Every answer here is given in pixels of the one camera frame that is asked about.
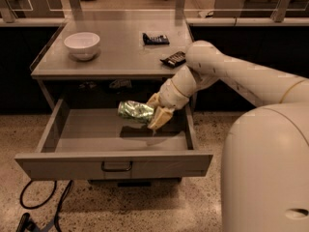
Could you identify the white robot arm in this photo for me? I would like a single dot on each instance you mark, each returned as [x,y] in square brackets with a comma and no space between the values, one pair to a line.
[265,159]

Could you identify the glass barrier panel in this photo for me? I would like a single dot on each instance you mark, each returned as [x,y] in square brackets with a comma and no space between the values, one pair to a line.
[277,10]

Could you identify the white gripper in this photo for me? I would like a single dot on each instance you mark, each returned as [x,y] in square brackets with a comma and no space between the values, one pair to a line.
[169,96]

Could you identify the crushed green can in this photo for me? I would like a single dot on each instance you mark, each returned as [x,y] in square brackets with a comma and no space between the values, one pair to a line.
[136,111]

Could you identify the black drawer handle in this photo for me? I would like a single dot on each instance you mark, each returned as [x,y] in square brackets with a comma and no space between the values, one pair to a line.
[116,166]

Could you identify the dark snack bar front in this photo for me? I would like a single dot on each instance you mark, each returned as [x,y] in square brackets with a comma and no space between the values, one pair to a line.
[174,60]

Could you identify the black plug on floor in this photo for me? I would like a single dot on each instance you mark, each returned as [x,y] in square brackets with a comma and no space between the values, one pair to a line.
[25,224]

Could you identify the white ceramic bowl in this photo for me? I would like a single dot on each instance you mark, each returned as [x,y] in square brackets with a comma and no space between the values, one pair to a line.
[83,45]

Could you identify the grey open top drawer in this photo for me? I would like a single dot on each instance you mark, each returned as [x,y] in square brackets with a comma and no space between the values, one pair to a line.
[76,141]

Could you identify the dark snack packet rear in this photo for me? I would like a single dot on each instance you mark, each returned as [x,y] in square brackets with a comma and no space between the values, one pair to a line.
[156,40]

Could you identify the grey metal cabinet counter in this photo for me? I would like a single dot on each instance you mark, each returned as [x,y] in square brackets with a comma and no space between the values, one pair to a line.
[122,52]

